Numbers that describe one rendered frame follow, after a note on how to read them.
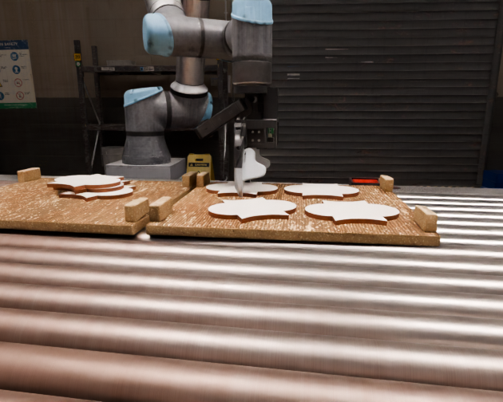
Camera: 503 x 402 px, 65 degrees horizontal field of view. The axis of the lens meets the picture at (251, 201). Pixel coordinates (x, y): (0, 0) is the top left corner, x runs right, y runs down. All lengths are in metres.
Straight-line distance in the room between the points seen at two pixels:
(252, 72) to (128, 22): 5.16
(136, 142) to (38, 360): 0.95
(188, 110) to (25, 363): 1.00
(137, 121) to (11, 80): 5.38
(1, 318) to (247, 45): 0.57
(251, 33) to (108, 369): 0.60
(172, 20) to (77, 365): 0.65
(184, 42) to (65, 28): 5.42
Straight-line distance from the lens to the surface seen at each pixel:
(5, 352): 0.37
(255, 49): 0.75
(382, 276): 0.47
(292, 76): 5.41
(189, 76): 1.24
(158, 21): 0.82
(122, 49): 5.86
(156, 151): 1.25
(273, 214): 0.60
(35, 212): 0.73
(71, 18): 6.19
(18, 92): 6.51
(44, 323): 0.40
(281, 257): 0.51
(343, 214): 0.61
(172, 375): 0.31
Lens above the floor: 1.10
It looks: 13 degrees down
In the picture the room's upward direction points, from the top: straight up
